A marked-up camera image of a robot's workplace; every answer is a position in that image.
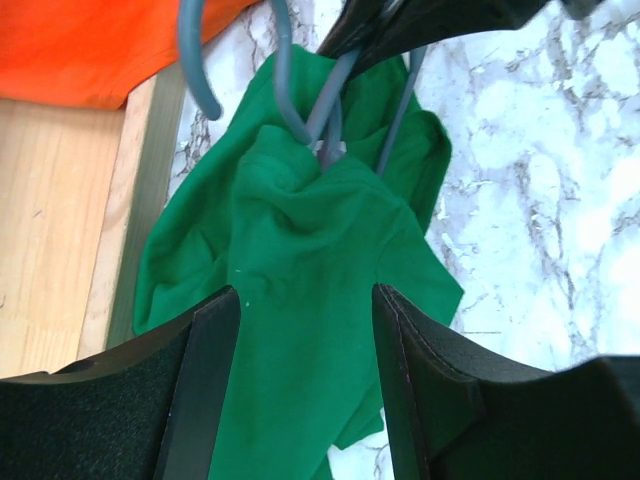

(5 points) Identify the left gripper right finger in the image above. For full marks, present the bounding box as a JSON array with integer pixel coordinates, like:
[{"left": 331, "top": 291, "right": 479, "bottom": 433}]
[{"left": 373, "top": 284, "right": 639, "bottom": 479}]

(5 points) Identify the blue grey plastic hanger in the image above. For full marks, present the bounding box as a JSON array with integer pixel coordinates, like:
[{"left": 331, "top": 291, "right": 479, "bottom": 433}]
[{"left": 175, "top": 1, "right": 450, "bottom": 197}]

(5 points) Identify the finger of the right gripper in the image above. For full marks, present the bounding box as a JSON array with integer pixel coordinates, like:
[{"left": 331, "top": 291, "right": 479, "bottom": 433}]
[
  {"left": 318, "top": 1, "right": 400, "bottom": 60},
  {"left": 353, "top": 0, "right": 547, "bottom": 75}
]

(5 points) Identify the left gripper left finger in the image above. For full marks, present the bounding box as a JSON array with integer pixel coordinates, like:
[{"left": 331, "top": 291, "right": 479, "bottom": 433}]
[{"left": 1, "top": 287, "right": 241, "bottom": 479}]

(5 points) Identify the green t shirt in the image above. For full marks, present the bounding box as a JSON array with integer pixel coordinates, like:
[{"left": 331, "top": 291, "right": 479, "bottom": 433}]
[{"left": 133, "top": 57, "right": 463, "bottom": 479}]

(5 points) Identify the wooden clothes rack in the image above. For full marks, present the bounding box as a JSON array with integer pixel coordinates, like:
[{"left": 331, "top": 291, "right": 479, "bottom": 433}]
[{"left": 1, "top": 66, "right": 185, "bottom": 377}]

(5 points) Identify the orange t shirt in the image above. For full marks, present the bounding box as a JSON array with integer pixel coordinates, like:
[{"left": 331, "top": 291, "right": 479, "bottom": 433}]
[{"left": 0, "top": 0, "right": 266, "bottom": 112}]

